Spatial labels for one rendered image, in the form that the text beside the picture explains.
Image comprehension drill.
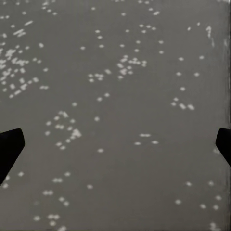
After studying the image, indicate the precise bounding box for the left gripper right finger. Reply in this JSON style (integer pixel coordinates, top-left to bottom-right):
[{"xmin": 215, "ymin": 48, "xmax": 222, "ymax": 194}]
[{"xmin": 216, "ymin": 128, "xmax": 231, "ymax": 167}]

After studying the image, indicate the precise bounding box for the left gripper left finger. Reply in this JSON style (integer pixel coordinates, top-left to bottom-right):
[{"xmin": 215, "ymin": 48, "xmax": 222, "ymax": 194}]
[{"xmin": 0, "ymin": 128, "xmax": 25, "ymax": 186}]

